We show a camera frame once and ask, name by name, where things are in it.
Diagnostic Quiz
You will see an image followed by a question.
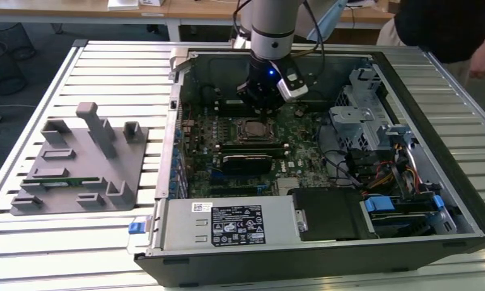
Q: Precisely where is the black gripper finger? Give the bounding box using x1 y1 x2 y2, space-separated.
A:
264 90 286 122
236 82 268 122

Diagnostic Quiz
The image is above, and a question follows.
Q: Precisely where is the metal socket cover frame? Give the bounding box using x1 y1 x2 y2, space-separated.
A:
236 117 278 143

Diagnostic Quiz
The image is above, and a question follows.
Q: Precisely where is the silver square CPU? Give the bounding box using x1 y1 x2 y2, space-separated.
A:
242 120 268 137

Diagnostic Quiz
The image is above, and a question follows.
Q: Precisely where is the CPU socket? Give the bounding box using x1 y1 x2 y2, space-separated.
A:
234 117 278 144

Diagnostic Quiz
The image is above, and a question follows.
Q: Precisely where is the green motherboard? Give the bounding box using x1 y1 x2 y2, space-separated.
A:
175 101 337 198

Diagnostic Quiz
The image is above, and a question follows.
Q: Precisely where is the silver metal drive cage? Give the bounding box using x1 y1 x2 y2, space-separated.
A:
325 67 393 152

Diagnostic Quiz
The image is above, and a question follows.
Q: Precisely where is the black graphics card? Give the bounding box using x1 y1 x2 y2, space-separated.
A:
220 153 274 177

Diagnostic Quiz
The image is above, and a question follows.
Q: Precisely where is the silver chipset heatsink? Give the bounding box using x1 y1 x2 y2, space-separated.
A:
276 177 304 195

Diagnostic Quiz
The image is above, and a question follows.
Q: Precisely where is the black expansion slot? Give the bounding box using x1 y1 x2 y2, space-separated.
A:
208 185 266 197

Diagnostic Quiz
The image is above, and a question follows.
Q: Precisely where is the white book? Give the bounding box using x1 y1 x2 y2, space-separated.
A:
106 0 141 12

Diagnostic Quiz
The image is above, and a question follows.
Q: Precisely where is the blue disk carrier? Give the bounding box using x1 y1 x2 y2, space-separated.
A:
362 193 445 222

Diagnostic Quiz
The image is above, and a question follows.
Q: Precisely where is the grey plastic parts rack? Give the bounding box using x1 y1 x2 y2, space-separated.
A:
9 101 150 216

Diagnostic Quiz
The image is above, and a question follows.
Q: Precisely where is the silver power supply unit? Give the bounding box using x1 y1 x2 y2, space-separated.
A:
159 195 304 252

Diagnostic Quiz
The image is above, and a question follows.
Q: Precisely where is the person in black shirt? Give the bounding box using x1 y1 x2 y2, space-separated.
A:
376 0 485 89

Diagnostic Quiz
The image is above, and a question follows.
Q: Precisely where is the wooden desk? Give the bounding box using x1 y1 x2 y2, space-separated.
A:
0 0 397 46

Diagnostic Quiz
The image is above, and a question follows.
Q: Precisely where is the green RAM stick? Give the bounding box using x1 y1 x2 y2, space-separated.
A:
22 176 101 186

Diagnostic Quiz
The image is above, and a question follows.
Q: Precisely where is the open black PC case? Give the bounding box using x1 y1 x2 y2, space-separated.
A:
131 45 485 288

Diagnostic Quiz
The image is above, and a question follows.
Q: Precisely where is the silver disk bay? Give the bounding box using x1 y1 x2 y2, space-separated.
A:
358 193 458 240

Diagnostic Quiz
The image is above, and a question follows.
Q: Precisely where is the black mesh waste bin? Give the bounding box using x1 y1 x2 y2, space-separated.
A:
0 22 37 60
0 41 27 96

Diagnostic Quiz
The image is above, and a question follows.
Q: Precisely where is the silver wrist camera black face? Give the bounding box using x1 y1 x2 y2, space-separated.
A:
276 67 310 101

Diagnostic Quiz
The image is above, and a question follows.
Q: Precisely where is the grey case latch handle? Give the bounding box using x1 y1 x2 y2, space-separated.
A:
169 47 192 82

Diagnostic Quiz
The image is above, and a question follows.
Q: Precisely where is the black cable bundle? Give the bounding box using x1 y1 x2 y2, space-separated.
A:
345 148 384 186

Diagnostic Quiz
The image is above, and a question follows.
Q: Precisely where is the yellow red wire bundle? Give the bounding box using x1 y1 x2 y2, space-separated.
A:
361 144 425 197

